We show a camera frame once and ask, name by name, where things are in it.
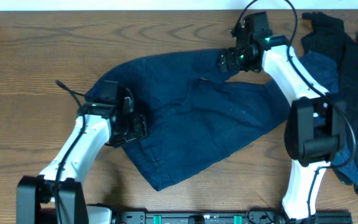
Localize navy blue shorts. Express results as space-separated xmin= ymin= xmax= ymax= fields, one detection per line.
xmin=103 ymin=49 xmax=290 ymax=191

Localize black garment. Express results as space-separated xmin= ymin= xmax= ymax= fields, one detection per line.
xmin=301 ymin=12 xmax=358 ymax=195

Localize blue denim garment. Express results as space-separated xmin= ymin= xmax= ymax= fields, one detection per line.
xmin=298 ymin=50 xmax=358 ymax=203

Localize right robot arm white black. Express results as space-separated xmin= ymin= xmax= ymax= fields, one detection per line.
xmin=219 ymin=34 xmax=346 ymax=223

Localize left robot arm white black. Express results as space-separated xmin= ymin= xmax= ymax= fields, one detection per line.
xmin=16 ymin=96 xmax=147 ymax=223

